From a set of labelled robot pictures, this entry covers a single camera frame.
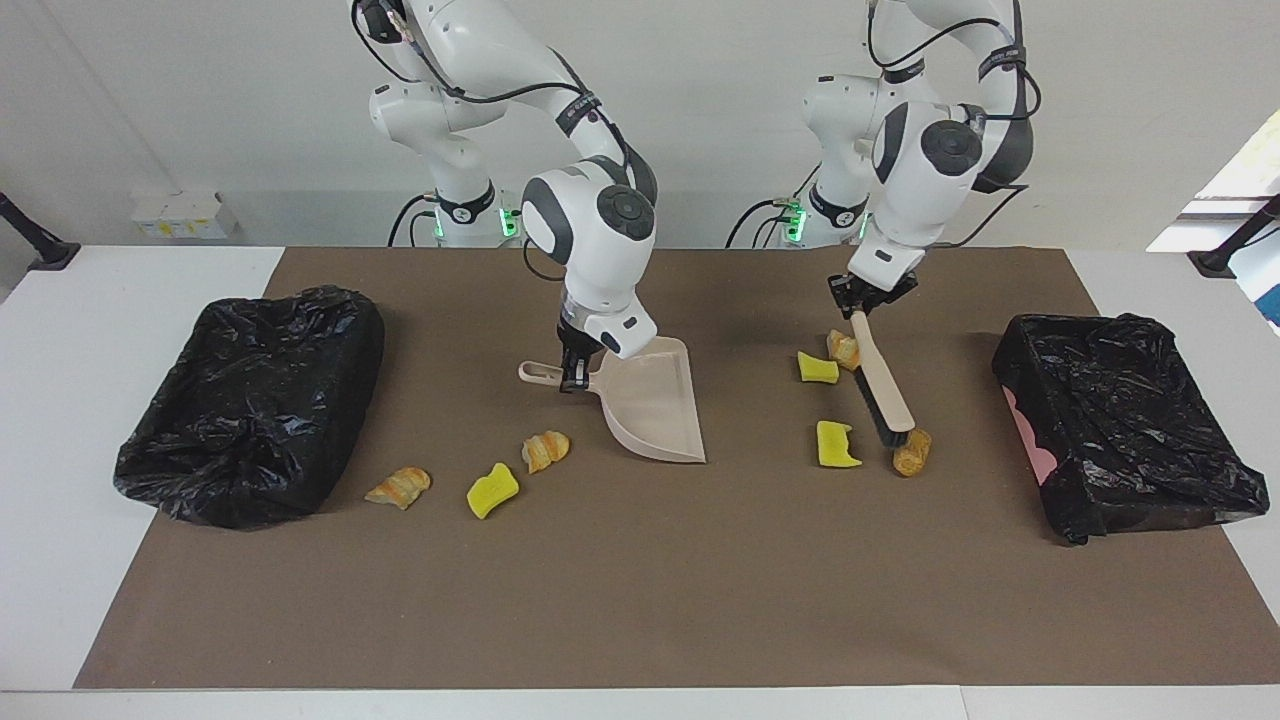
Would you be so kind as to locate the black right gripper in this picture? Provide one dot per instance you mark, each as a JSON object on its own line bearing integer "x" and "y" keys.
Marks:
{"x": 578, "y": 342}

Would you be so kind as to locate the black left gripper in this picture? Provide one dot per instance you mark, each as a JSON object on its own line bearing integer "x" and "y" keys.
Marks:
{"x": 870, "y": 287}

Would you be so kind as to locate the striped croissant piece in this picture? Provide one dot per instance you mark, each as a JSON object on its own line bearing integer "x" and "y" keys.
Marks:
{"x": 398, "y": 487}
{"x": 545, "y": 449}
{"x": 842, "y": 350}

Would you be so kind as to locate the yellow sponge piece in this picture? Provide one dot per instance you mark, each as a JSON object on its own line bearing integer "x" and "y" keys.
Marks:
{"x": 836, "y": 446}
{"x": 492, "y": 491}
{"x": 817, "y": 369}

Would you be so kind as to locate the beige hand brush black bristles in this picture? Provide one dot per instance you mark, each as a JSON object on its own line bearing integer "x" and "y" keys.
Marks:
{"x": 885, "y": 385}

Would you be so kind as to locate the beige plastic dustpan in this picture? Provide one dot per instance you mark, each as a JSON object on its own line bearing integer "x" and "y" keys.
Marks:
{"x": 650, "y": 410}

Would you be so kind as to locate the brown fried nugget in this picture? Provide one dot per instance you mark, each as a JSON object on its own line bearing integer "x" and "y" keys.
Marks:
{"x": 912, "y": 458}

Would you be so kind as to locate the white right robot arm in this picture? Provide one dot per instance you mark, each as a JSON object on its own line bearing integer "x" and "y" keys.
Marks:
{"x": 590, "y": 240}

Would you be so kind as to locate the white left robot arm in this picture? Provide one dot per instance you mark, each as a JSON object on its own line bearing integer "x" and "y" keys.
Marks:
{"x": 940, "y": 150}

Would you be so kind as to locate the pink plastic bin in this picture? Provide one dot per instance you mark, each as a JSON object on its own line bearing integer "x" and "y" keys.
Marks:
{"x": 1028, "y": 430}

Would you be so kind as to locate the black plastic trash bag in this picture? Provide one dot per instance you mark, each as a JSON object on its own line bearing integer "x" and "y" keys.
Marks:
{"x": 250, "y": 400}
{"x": 1120, "y": 420}

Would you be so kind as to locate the brown table mat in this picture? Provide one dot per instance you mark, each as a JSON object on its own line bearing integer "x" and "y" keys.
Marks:
{"x": 600, "y": 610}

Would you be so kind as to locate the blue plastic item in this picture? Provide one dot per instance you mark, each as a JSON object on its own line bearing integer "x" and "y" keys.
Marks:
{"x": 1272, "y": 305}

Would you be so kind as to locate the white wall socket box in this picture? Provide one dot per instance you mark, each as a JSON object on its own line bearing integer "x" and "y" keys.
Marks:
{"x": 180, "y": 216}

